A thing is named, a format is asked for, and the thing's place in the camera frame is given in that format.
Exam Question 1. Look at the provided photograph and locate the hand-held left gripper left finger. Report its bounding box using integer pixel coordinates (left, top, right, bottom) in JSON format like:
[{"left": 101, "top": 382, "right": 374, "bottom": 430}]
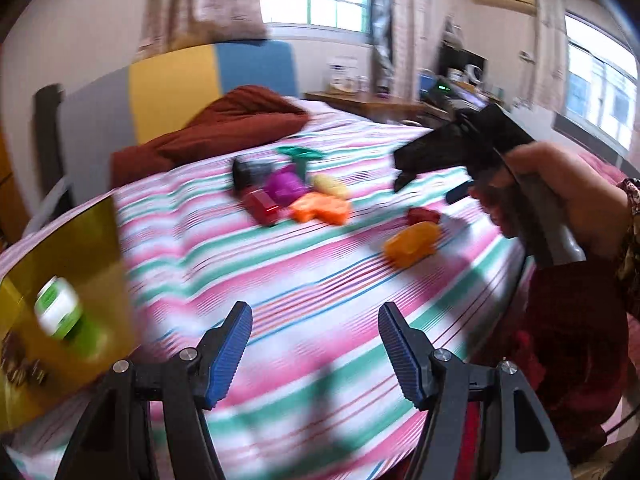
[{"left": 55, "top": 301, "right": 254, "bottom": 480}]

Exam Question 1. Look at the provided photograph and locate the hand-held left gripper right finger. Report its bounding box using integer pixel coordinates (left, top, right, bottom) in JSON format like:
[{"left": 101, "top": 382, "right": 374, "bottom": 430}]
[{"left": 378, "top": 302, "right": 573, "bottom": 480}]

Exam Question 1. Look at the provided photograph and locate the dark red plastic piece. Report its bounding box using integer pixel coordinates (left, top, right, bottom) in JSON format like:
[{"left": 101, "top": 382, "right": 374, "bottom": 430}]
[{"left": 406, "top": 207, "right": 442, "bottom": 227}]

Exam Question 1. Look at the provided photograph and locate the yellow-orange plastic piece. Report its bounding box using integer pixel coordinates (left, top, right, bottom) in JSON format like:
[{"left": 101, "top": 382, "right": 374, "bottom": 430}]
[{"left": 384, "top": 222, "right": 443, "bottom": 268}]

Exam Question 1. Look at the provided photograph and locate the yellow oval toy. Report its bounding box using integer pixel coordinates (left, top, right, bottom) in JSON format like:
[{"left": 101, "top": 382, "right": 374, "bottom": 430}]
[{"left": 311, "top": 174, "right": 349, "bottom": 200}]

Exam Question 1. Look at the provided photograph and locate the orange plastic block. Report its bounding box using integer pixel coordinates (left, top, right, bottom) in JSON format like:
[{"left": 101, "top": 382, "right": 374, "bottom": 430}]
[{"left": 289, "top": 192, "right": 352, "bottom": 226}]

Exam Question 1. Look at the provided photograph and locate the purple disc toy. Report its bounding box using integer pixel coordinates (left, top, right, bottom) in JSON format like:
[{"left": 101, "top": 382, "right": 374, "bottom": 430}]
[{"left": 264, "top": 170, "right": 307, "bottom": 207}]

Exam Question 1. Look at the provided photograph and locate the red cylinder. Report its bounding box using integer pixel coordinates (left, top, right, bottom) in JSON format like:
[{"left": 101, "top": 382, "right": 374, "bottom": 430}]
[{"left": 242, "top": 189, "right": 281, "bottom": 227}]

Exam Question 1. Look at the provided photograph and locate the dark brown knobbed toy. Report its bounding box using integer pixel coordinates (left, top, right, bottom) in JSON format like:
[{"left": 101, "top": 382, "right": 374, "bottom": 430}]
[{"left": 232, "top": 157, "right": 278, "bottom": 196}]

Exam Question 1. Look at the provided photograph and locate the white and green device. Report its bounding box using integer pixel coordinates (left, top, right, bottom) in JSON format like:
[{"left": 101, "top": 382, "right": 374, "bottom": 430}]
[{"left": 34, "top": 276, "right": 108, "bottom": 361}]

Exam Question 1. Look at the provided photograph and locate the gold tin box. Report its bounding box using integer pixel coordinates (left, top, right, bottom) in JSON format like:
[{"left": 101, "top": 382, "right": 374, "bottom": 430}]
[{"left": 0, "top": 192, "right": 141, "bottom": 433}]

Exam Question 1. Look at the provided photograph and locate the person's right hand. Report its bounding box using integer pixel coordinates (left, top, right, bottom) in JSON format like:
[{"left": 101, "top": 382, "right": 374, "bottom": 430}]
[{"left": 470, "top": 141, "right": 631, "bottom": 259}]

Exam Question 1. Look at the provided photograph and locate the black desk electronics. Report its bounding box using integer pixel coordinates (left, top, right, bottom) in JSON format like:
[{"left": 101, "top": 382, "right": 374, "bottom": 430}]
[{"left": 437, "top": 45, "right": 490, "bottom": 92}]

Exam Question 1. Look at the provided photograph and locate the wooden desk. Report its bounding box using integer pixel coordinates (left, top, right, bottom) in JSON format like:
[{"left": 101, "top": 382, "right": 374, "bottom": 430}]
[{"left": 305, "top": 90, "right": 428, "bottom": 125}]

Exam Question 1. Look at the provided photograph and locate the striped bed sheet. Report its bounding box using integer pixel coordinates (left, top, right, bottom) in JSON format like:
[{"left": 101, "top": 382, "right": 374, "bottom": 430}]
[{"left": 0, "top": 97, "right": 538, "bottom": 480}]

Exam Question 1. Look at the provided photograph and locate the green plastic toy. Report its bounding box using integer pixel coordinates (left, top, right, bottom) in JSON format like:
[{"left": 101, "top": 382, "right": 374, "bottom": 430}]
[{"left": 277, "top": 145, "right": 326, "bottom": 176}]

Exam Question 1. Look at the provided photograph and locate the white sheer curtain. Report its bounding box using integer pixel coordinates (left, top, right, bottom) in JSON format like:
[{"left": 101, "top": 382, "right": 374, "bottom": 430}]
[{"left": 530, "top": 0, "right": 571, "bottom": 111}]

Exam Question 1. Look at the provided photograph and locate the white box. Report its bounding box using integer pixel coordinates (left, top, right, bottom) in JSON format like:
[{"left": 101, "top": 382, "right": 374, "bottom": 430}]
[{"left": 327, "top": 59, "right": 362, "bottom": 87}]

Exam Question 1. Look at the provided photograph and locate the large side window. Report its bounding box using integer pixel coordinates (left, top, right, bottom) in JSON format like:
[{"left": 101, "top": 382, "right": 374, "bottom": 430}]
[{"left": 555, "top": 12, "right": 640, "bottom": 153}]

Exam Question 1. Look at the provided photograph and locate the grey patterned curtain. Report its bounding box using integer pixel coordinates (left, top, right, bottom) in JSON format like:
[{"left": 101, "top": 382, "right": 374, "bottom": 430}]
[{"left": 370, "top": 0, "right": 408, "bottom": 93}]

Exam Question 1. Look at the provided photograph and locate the person's dark red clothing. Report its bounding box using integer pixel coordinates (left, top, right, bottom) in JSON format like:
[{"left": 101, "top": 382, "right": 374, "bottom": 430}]
[{"left": 515, "top": 255, "right": 633, "bottom": 466}]

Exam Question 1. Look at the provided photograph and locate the red-brown quilt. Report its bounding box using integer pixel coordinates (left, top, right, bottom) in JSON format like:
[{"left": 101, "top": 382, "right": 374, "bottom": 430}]
[{"left": 110, "top": 85, "right": 311, "bottom": 191}]

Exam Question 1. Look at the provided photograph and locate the white tube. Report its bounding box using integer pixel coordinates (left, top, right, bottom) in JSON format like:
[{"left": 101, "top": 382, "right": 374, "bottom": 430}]
[{"left": 22, "top": 180, "right": 73, "bottom": 236}]

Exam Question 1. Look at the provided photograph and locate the grey yellow blue headboard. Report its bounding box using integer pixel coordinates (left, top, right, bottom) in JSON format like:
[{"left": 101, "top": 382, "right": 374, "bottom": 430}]
[{"left": 59, "top": 40, "right": 301, "bottom": 191}]

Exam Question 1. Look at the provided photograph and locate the beige patterned curtain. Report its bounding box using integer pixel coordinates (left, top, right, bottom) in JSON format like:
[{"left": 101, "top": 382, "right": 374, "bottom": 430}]
[{"left": 137, "top": 0, "right": 273, "bottom": 56}]

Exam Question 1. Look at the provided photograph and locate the black rolled mat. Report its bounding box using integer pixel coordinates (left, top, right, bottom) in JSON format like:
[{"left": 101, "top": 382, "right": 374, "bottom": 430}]
[{"left": 34, "top": 84, "right": 76, "bottom": 201}]

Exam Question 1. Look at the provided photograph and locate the wooden wardrobe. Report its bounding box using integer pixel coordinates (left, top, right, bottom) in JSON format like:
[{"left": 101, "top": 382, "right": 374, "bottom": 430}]
[{"left": 0, "top": 125, "right": 17, "bottom": 243}]

